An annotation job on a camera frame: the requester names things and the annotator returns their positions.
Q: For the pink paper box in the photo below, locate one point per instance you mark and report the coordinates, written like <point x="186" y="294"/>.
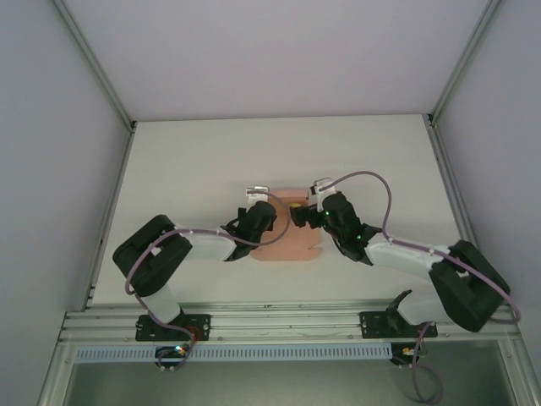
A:
<point x="291" y="245"/>

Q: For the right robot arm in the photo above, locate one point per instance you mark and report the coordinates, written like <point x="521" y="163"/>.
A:
<point x="465" y="287"/>

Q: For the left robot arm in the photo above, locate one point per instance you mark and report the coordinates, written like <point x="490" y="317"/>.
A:
<point x="148" y="258"/>

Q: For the small circuit board with LEDs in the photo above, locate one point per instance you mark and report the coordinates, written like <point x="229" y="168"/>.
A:
<point x="412" y="352"/>
<point x="173" y="351"/>

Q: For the grey metal panel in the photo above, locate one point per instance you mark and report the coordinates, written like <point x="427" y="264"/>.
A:
<point x="274" y="385"/>

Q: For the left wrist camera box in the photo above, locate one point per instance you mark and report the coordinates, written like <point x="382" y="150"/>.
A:
<point x="257" y="192"/>

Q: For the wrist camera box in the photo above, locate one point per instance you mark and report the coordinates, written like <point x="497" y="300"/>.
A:
<point x="323" y="184"/>
<point x="257" y="192"/>

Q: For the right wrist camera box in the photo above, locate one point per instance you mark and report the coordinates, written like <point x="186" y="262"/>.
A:
<point x="323" y="184"/>

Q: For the aluminium mounting rail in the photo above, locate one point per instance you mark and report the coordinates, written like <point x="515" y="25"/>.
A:
<point x="287" y="317"/>

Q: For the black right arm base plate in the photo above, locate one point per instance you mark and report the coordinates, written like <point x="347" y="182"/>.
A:
<point x="372" y="325"/>

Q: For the aluminium table side rail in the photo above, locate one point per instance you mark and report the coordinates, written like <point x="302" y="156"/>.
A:
<point x="120" y="169"/>
<point x="448" y="169"/>

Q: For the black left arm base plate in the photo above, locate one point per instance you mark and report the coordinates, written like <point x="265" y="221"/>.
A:
<point x="148" y="332"/>

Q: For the aluminium frame post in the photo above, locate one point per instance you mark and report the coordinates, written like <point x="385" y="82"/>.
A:
<point x="93" y="59"/>
<point x="465" y="59"/>

